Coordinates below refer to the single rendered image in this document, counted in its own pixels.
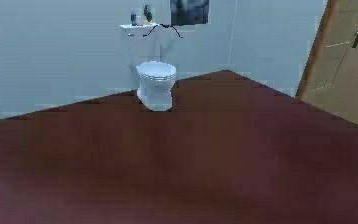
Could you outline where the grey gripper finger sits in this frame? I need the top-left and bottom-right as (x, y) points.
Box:
(160, 23), (184, 39)
(142, 23), (164, 38)

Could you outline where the small green house plant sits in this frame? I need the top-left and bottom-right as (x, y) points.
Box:
(142, 4), (154, 25)

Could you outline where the white toilet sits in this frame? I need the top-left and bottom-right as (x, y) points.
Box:
(119, 22), (178, 112)

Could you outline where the brown room door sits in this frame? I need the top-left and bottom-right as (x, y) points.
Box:
(295, 0), (358, 130)

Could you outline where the dark framed wall picture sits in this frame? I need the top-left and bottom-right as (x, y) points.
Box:
(169, 0), (210, 27)

